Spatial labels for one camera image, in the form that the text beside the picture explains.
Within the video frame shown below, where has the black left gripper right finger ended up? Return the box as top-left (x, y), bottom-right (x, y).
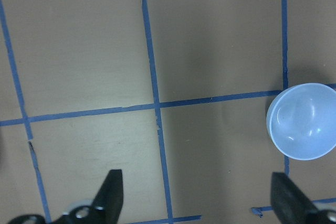
top-left (270, 172), bottom-right (324, 224)

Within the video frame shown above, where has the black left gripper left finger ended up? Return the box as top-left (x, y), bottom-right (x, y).
top-left (91, 169), bottom-right (123, 223)

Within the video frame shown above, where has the blue bowl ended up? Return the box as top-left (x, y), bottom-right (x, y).
top-left (266, 83), bottom-right (335, 161)

